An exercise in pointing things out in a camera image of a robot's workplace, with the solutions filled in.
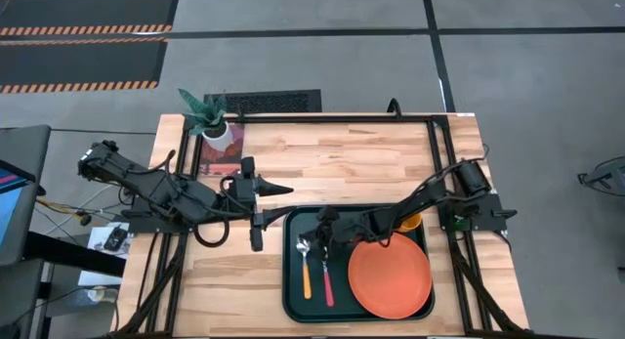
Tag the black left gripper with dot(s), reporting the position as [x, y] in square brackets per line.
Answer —
[244, 197]

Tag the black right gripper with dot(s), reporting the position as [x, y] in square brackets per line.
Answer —
[344, 227]

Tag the orange round plate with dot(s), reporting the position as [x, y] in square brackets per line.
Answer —
[390, 278]

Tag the orange plastic cup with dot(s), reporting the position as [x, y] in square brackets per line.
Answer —
[410, 224]

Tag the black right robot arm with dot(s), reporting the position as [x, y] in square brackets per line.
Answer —
[420, 195]

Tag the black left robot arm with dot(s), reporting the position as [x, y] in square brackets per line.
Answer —
[161, 192]

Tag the dark green plastic tray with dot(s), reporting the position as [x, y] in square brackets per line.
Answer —
[342, 309]

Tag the white plant pot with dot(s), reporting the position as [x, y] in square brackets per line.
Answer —
[220, 139]

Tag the black floor grate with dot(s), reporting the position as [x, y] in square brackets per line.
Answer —
[263, 102]

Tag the green leafy plant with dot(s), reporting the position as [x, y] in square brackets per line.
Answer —
[202, 109]

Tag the small black handheld device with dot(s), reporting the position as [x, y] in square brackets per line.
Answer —
[114, 239]

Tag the white paper sheet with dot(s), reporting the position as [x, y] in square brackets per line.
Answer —
[95, 241]

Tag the black hazard-striped floor mat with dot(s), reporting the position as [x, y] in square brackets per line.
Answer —
[78, 63]
[88, 9]

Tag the grey monitor with colourful screen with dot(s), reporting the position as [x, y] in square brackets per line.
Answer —
[29, 148]

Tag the dark stool base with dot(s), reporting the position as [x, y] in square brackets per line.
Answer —
[605, 175]

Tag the black aluminium table frame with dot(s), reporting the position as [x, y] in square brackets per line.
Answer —
[342, 119]

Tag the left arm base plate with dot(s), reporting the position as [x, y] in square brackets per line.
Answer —
[141, 224]

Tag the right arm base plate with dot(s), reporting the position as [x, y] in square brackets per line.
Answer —
[488, 217]

